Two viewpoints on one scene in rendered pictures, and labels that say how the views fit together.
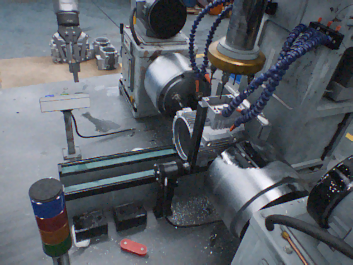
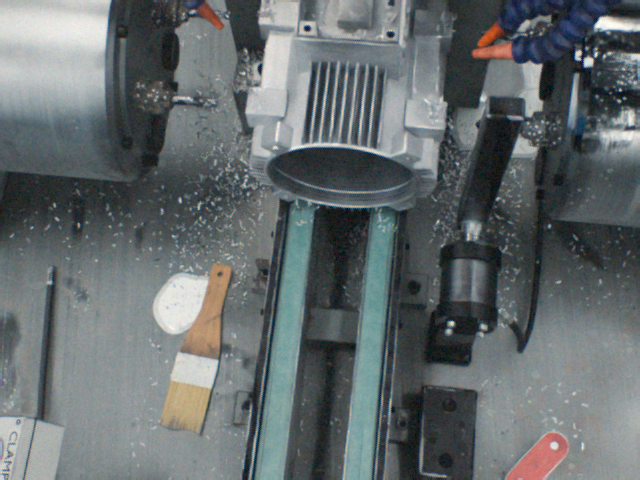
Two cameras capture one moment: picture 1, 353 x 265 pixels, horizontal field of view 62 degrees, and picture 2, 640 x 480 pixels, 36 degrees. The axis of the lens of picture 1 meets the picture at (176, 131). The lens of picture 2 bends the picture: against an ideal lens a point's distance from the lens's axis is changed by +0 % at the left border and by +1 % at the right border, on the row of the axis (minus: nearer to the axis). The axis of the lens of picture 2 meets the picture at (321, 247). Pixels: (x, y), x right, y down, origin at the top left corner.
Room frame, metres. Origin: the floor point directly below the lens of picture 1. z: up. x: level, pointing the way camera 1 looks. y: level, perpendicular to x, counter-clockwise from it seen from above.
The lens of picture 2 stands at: (0.60, 0.29, 1.93)
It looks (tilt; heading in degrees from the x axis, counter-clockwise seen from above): 71 degrees down; 311
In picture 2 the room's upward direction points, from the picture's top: 7 degrees counter-clockwise
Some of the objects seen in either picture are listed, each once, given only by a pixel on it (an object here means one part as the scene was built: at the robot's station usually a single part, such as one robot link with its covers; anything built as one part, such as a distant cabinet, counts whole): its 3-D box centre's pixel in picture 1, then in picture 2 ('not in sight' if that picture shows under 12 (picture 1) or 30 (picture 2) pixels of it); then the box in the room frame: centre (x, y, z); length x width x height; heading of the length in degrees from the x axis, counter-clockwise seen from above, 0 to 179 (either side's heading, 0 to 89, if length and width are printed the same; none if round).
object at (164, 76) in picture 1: (172, 81); (12, 51); (1.19, 0.05, 1.04); 0.37 x 0.25 x 0.25; 28
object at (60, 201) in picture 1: (48, 199); not in sight; (0.36, 0.23, 1.19); 0.06 x 0.06 x 0.04
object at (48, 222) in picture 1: (50, 212); not in sight; (0.36, 0.23, 1.14); 0.06 x 0.06 x 0.04
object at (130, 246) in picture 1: (133, 247); (536, 464); (0.51, 0.08, 0.81); 0.09 x 0.03 x 0.02; 79
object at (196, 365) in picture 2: not in sight; (201, 346); (0.90, 0.17, 0.80); 0.21 x 0.05 x 0.01; 112
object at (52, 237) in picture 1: (53, 226); not in sight; (0.36, 0.23, 1.10); 0.06 x 0.06 x 0.04
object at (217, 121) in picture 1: (221, 111); (354, 7); (0.89, -0.15, 1.11); 0.12 x 0.11 x 0.07; 118
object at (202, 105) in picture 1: (195, 139); (486, 174); (0.69, -0.06, 1.12); 0.04 x 0.03 x 0.26; 118
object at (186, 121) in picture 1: (207, 134); (351, 91); (0.87, -0.11, 1.02); 0.20 x 0.19 x 0.19; 118
